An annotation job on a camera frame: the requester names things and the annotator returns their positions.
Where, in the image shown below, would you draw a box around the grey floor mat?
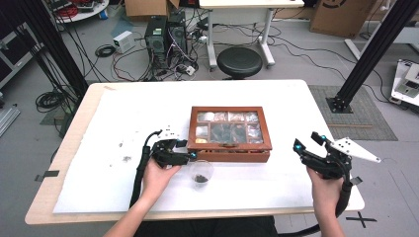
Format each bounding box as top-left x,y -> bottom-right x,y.
308,84 -> 399,142

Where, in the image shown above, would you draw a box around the person's left hand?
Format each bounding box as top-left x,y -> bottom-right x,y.
140,157 -> 182,200

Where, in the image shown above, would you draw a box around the large closed cardboard box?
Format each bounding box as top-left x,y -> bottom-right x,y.
309,0 -> 385,40

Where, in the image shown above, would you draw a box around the small coil of black cable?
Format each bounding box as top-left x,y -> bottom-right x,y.
94,43 -> 117,59

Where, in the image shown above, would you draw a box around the round white table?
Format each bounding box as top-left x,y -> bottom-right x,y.
53,0 -> 110,25

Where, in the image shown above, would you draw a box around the black metal frame post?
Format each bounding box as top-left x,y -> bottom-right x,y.
325,0 -> 419,115
19,0 -> 90,100

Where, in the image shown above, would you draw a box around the large coil of black cable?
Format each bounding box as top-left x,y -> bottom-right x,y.
35,90 -> 67,114

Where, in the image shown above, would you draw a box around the black sleeved gripper cable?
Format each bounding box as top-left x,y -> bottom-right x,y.
128,130 -> 164,209
280,179 -> 354,237

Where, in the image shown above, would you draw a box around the black sleeved left gripper cable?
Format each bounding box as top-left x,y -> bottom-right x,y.
128,130 -> 164,209

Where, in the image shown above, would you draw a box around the clear plastic cup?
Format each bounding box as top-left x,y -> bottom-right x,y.
188,159 -> 215,191

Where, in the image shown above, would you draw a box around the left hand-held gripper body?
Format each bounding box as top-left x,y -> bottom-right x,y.
150,126 -> 191,169

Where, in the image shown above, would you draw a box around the small white device box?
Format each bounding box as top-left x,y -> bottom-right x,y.
112,30 -> 136,54

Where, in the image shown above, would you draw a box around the person's dark trousers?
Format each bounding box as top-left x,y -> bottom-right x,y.
133,215 -> 280,237

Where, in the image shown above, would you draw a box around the white desk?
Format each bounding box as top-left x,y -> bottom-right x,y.
199,0 -> 305,69

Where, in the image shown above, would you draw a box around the person's right hand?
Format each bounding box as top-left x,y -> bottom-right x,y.
305,167 -> 346,214

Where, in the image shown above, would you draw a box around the wooden box with glass lid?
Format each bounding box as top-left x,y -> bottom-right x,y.
186,106 -> 274,164

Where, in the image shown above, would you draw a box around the black tape strip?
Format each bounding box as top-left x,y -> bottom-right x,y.
35,169 -> 60,183

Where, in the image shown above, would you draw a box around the white machine with grey panel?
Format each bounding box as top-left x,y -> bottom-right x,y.
390,58 -> 419,107

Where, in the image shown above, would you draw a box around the open cardboard box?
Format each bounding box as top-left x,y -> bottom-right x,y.
124,0 -> 181,18

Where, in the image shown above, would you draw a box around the black round stool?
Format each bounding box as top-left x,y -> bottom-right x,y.
216,45 -> 264,80

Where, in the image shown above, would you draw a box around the black computer tower green sticker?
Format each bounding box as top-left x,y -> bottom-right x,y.
144,16 -> 169,68

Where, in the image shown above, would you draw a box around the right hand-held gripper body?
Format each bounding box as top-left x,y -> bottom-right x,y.
300,135 -> 382,181

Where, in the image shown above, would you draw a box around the black sleeved right gripper cable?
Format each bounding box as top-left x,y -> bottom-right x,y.
280,179 -> 354,237

